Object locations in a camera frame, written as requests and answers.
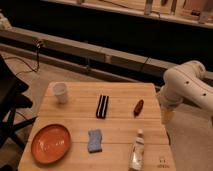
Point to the clear plastic bottle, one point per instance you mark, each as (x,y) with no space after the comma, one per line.
(136,157)

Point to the wooden table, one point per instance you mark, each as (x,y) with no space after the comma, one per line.
(118,129)

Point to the red pepper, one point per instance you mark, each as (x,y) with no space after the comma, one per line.
(138,108)

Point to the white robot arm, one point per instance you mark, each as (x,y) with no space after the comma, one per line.
(184,82)

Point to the black white striped block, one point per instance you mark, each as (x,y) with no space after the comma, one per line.
(101,110)

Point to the orange ceramic bowl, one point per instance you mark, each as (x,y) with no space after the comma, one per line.
(50,143)

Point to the blue sponge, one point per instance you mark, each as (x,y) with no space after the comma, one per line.
(94,143)

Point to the white paper cup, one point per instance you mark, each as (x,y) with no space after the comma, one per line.
(60,92)

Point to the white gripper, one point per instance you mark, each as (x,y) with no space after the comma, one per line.
(167,112)

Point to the black office chair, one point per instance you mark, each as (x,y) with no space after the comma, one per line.
(12,98)

